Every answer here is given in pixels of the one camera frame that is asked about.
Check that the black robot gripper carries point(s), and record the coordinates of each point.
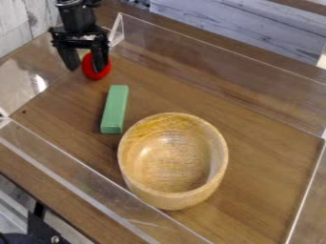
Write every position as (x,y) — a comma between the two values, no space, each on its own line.
(78,33)

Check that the red plush strawberry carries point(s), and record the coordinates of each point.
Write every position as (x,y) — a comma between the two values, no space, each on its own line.
(88,70)

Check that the green rectangular block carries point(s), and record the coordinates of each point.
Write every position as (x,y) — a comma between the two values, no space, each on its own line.
(112,117)

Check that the wooden bowl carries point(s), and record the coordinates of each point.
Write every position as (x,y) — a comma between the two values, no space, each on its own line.
(172,157)

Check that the clear acrylic tray walls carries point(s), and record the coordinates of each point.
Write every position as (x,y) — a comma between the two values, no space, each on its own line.
(268,111)

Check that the black clamp mount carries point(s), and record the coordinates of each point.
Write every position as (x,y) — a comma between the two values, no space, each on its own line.
(34,231)

